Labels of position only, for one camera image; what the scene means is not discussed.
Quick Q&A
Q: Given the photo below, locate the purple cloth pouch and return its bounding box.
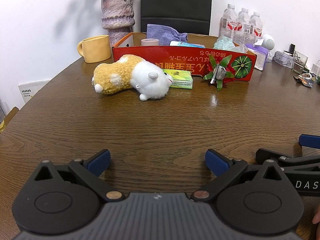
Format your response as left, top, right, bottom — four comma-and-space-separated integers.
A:
146, 24, 188, 46

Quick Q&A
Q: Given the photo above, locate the purple tissue pack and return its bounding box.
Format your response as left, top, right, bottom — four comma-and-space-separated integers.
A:
245, 38, 269, 71

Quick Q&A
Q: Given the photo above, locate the yellow mug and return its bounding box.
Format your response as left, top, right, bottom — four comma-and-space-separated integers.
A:
77, 35, 111, 63

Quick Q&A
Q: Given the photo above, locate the clear glass perfume bottle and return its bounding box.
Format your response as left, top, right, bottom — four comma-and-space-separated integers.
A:
292, 50, 308, 74

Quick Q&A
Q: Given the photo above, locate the water bottle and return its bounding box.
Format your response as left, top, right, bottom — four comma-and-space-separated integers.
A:
250, 11, 263, 43
220, 4, 238, 39
234, 8, 251, 45

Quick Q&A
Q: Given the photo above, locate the purple ceramic vase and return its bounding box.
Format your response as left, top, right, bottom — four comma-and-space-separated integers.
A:
101, 0, 135, 45

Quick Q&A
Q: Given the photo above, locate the middle water bottle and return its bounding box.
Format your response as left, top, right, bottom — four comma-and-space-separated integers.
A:
234, 8, 251, 45

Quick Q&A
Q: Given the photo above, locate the left water bottle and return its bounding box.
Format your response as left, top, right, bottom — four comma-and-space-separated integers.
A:
220, 4, 238, 39

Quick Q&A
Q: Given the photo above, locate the yellow white plush sheep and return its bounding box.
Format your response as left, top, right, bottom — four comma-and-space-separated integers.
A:
92, 54, 173, 101

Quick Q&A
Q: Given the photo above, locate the red cardboard box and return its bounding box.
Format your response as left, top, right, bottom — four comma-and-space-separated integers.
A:
112, 32, 257, 81

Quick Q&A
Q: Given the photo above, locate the blue toothpaste tube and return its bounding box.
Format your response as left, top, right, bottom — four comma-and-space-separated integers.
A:
170, 41, 205, 48

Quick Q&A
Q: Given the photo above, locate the black paper bag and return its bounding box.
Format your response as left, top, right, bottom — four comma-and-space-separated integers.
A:
140, 0, 212, 35

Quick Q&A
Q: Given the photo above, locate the white wall device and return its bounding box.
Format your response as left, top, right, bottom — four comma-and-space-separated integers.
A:
18, 80, 49, 103

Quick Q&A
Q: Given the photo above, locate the right water bottle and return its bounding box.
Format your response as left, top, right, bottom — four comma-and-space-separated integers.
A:
250, 11, 263, 43

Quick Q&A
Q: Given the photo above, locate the cardboard box on floor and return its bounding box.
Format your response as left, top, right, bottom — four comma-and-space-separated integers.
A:
0, 107, 19, 133

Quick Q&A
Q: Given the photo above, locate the snack wrapper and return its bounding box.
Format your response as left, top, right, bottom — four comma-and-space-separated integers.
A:
293, 73, 316, 88

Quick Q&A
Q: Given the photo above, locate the pink tape roll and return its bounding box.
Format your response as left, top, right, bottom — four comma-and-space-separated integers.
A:
141, 38, 159, 46

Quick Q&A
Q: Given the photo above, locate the iridescent plastic wrap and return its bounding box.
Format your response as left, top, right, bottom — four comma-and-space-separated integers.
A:
213, 35, 248, 53

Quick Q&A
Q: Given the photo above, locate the clear plastic case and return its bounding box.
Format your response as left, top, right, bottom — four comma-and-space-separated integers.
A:
273, 51, 295, 69

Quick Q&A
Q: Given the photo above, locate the person's right hand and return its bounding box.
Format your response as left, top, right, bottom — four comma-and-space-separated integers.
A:
312, 206, 320, 224

